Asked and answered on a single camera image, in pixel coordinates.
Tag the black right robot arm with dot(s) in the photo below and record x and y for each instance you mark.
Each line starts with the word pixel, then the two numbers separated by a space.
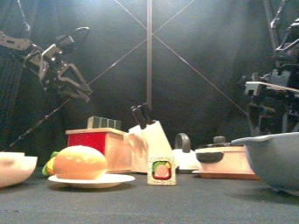
pixel 288 46

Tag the white sushi roll piece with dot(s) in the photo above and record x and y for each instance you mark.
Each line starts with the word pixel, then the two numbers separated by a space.
pixel 162 171

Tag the grey blue bowl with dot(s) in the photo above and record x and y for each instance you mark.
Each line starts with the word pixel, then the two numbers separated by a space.
pixel 273 162

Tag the grey toast slices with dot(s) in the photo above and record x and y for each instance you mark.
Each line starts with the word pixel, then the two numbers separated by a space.
pixel 103 122

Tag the wooden toy pot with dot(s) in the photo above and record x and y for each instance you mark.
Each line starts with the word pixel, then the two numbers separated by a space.
pixel 223 160

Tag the white toy kettle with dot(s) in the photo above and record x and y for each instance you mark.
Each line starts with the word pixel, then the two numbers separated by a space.
pixel 185 156

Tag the red wooden toy toaster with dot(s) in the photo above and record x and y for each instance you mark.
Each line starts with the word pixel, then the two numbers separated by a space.
pixel 103 147

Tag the orange toy bun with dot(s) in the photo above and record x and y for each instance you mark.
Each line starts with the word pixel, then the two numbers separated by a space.
pixel 79 162

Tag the wooden knife block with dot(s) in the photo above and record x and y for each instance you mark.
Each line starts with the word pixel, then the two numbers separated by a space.
pixel 150 145

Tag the green yellow toy vegetable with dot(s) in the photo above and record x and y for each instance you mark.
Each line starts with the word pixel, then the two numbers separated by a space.
pixel 49 166

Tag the white bowl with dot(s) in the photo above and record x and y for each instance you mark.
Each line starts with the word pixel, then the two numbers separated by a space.
pixel 15 168

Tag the white round plate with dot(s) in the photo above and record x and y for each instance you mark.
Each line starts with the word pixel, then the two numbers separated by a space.
pixel 94 180

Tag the vertical metal frame pole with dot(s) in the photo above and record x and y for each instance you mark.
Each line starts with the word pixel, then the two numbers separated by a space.
pixel 149 54

